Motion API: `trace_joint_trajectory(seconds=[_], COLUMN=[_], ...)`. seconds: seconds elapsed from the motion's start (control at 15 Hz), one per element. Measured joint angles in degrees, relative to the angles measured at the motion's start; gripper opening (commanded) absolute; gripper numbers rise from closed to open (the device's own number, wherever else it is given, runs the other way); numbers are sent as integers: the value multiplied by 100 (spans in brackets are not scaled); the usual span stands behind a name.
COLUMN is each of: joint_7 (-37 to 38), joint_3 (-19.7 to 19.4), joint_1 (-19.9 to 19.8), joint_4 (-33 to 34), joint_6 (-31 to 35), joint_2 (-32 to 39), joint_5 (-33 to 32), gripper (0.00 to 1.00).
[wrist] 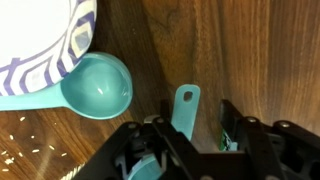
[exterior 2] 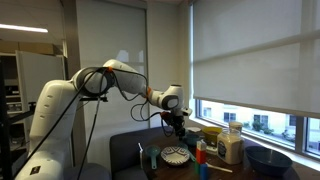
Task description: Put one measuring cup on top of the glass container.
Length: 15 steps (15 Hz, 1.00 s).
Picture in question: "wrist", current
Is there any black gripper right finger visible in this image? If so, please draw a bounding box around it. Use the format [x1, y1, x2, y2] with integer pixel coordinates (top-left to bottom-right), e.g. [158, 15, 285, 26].
[219, 98, 320, 180]

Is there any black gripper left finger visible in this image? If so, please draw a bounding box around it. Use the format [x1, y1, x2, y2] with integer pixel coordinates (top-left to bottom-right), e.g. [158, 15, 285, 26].
[73, 99, 202, 180]

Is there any small teal measuring cup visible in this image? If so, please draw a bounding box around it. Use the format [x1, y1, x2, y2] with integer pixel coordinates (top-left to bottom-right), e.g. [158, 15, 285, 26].
[125, 83, 202, 180]

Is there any large teal measuring cup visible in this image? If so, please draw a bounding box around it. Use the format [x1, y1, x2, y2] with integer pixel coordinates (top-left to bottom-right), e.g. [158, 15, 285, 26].
[0, 51, 134, 121]

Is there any small green printed label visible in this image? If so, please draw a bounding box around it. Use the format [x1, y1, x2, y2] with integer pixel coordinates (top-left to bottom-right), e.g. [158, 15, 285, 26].
[218, 129, 240, 152]

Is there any purple patterned paper plate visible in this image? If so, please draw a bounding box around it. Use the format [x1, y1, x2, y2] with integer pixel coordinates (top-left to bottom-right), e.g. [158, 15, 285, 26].
[0, 0, 98, 97]

